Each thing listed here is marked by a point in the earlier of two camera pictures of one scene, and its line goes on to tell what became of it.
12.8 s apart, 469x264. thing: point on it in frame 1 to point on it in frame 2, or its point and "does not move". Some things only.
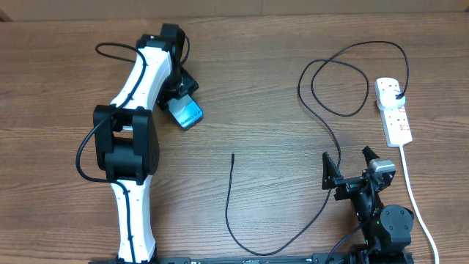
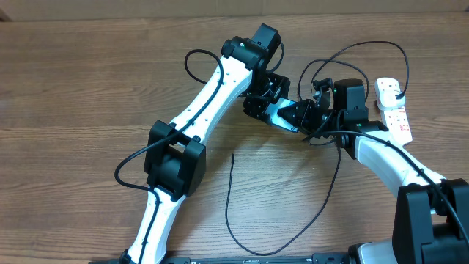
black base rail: [264, 259] does not move
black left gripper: [189, 85] to [256, 108]
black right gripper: [330, 177] to [300, 115]
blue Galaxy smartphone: [185, 110] to [272, 110]
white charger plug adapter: [386, 98] does not move
